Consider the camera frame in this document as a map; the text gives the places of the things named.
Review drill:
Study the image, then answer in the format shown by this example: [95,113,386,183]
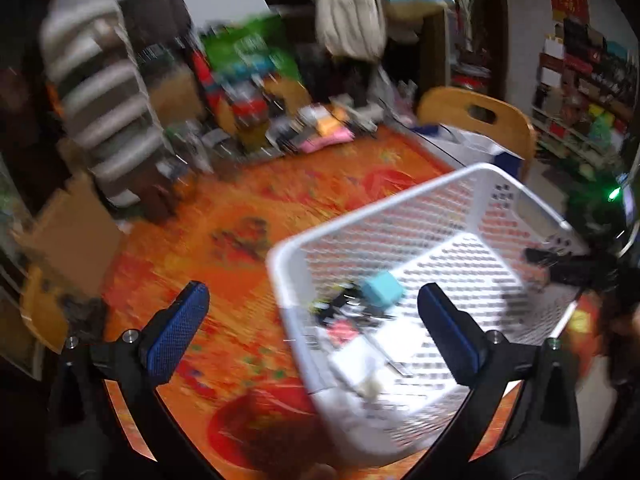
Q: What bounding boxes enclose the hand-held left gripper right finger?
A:
[397,282,582,480]

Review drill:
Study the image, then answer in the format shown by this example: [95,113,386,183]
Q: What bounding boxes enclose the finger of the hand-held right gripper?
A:
[523,247,603,287]

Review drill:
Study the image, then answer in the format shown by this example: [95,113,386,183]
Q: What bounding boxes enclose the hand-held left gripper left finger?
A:
[50,280,221,480]

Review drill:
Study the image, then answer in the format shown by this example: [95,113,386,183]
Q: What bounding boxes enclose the white box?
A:
[327,320,436,391]

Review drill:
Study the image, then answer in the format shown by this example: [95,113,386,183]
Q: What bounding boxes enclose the teal small box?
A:
[360,270,405,313]

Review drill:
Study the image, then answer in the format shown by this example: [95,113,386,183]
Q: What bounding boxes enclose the white perforated plastic basket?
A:
[265,162,593,468]

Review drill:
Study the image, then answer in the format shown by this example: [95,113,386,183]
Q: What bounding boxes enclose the small black yellow tool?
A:
[310,282,396,323]

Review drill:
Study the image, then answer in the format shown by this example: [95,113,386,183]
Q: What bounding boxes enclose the brown cardboard box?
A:
[19,174,127,298]

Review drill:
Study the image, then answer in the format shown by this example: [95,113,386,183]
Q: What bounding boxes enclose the orange printed tablecloth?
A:
[100,124,606,476]

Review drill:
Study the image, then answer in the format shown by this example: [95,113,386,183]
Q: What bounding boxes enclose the wooden chair seat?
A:
[19,265,71,356]

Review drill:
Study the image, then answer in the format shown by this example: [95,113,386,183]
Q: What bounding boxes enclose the shelf of packaged goods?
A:
[530,15,640,171]

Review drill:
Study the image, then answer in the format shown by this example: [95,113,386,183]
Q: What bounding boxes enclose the pink packet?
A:
[297,125,357,155]

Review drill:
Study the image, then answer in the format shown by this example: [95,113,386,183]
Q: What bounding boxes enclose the brown white striped cloth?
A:
[39,0,168,208]

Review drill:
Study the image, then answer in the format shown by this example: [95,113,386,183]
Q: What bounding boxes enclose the red lid jar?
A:
[227,87,271,133]

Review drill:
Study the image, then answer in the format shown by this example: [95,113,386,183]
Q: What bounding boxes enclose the green printed bag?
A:
[200,12,301,83]

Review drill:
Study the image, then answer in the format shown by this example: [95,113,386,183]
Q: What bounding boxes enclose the hanging beige jacket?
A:
[312,0,388,61]

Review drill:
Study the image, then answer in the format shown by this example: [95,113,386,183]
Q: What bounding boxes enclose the wooden chair with handle hole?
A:
[416,86,537,181]

